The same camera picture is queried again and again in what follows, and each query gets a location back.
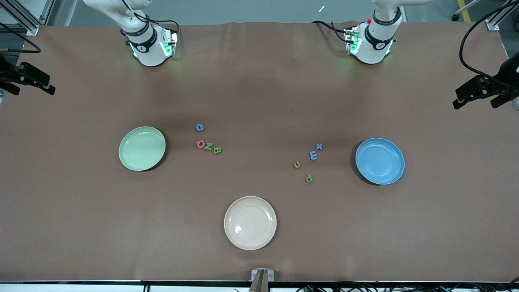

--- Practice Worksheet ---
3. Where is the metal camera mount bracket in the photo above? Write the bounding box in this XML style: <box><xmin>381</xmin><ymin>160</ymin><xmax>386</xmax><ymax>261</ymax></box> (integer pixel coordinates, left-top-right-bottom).
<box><xmin>249</xmin><ymin>268</ymin><xmax>275</xmax><ymax>292</ymax></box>

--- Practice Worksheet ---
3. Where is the light green plate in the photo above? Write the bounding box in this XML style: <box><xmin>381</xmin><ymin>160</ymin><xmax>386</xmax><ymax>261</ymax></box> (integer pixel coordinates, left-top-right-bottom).
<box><xmin>118</xmin><ymin>126</ymin><xmax>166</xmax><ymax>172</ymax></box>

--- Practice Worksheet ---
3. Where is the metal leg with caster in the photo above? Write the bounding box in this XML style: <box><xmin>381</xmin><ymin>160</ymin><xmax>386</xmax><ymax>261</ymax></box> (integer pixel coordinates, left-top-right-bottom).
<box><xmin>452</xmin><ymin>0</ymin><xmax>487</xmax><ymax>21</ymax></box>

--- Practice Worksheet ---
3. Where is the blue plate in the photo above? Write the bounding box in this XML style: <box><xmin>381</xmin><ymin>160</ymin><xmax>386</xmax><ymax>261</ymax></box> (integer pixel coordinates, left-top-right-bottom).
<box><xmin>355</xmin><ymin>138</ymin><xmax>405</xmax><ymax>186</ymax></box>

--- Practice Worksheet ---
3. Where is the beige plate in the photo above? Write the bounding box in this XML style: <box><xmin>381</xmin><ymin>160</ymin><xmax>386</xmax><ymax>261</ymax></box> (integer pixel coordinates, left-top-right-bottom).
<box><xmin>224</xmin><ymin>196</ymin><xmax>277</xmax><ymax>251</ymax></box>

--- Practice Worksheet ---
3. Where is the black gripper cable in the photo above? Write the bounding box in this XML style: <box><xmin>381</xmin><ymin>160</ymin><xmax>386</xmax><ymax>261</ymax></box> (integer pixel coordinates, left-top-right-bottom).
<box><xmin>459</xmin><ymin>0</ymin><xmax>519</xmax><ymax>90</ymax></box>
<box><xmin>0</xmin><ymin>22</ymin><xmax>42</xmax><ymax>54</ymax></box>

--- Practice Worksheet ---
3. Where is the aluminium frame profile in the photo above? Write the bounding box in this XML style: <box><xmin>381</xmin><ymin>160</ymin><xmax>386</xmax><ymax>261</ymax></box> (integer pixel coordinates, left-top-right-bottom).
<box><xmin>39</xmin><ymin>0</ymin><xmax>56</xmax><ymax>26</ymax></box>
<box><xmin>0</xmin><ymin>0</ymin><xmax>40</xmax><ymax>36</ymax></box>
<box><xmin>485</xmin><ymin>0</ymin><xmax>519</xmax><ymax>31</ymax></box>

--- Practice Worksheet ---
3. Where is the black arm base cable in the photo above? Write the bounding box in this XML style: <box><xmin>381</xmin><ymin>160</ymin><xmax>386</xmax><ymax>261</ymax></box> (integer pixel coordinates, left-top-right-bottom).
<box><xmin>311</xmin><ymin>20</ymin><xmax>349</xmax><ymax>43</ymax></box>
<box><xmin>146</xmin><ymin>18</ymin><xmax>180</xmax><ymax>35</ymax></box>

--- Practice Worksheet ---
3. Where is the brown table mat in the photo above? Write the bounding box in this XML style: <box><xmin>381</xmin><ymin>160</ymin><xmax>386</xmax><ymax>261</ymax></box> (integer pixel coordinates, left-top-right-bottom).
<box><xmin>0</xmin><ymin>21</ymin><xmax>519</xmax><ymax>283</ymax></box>

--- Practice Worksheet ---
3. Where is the table edge rail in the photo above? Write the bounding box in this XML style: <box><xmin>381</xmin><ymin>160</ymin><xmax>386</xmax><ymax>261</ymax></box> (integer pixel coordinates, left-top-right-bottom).
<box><xmin>0</xmin><ymin>279</ymin><xmax>519</xmax><ymax>292</ymax></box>

